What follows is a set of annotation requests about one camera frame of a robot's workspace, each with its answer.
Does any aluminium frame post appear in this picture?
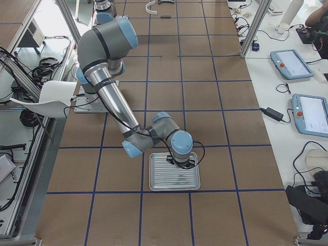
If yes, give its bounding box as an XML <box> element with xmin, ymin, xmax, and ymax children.
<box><xmin>240</xmin><ymin>0</ymin><xmax>271</xmax><ymax>58</ymax></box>

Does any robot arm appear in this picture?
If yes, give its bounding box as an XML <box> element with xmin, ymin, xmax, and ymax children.
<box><xmin>94</xmin><ymin>0</ymin><xmax>117</xmax><ymax>25</ymax></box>
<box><xmin>77</xmin><ymin>17</ymin><xmax>197</xmax><ymax>169</ymax></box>

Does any blue teach pendant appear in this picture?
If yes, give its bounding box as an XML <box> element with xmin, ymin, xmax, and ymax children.
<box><xmin>291</xmin><ymin>94</ymin><xmax>327</xmax><ymax>137</ymax></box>
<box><xmin>270</xmin><ymin>49</ymin><xmax>314</xmax><ymax>80</ymax></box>

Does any white paper cup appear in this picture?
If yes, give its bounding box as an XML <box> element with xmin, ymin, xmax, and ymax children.
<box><xmin>277</xmin><ymin>23</ymin><xmax>289</xmax><ymax>35</ymax></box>

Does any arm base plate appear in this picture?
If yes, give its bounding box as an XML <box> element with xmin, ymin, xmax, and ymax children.
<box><xmin>74</xmin><ymin>84</ymin><xmax>108</xmax><ymax>113</ymax></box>

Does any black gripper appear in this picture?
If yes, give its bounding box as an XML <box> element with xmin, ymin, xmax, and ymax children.
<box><xmin>166</xmin><ymin>155</ymin><xmax>196</xmax><ymax>170</ymax></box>

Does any green curved brake shoe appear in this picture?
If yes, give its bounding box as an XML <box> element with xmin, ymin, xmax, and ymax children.
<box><xmin>157</xmin><ymin>0</ymin><xmax>175</xmax><ymax>4</ymax></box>

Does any blue teach pendant near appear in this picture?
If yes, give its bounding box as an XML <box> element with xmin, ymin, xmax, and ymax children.
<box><xmin>291</xmin><ymin>94</ymin><xmax>327</xmax><ymax>137</ymax></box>

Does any white chair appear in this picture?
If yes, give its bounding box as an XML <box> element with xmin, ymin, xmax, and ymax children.
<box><xmin>10</xmin><ymin>80</ymin><xmax>77</xmax><ymax>118</ymax></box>

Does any black power adapter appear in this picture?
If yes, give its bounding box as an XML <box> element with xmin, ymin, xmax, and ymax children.
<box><xmin>260</xmin><ymin>107</ymin><xmax>283</xmax><ymax>121</ymax></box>

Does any blue teach pendant far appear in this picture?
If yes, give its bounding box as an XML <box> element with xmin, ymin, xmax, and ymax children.
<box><xmin>270</xmin><ymin>49</ymin><xmax>314</xmax><ymax>80</ymax></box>

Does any ribbed metal tray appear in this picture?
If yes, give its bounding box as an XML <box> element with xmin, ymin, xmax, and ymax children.
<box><xmin>149</xmin><ymin>152</ymin><xmax>201</xmax><ymax>191</ymax></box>

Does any white curved plastic part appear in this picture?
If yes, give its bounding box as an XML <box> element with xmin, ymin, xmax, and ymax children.
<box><xmin>145</xmin><ymin>1</ymin><xmax>157</xmax><ymax>15</ymax></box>

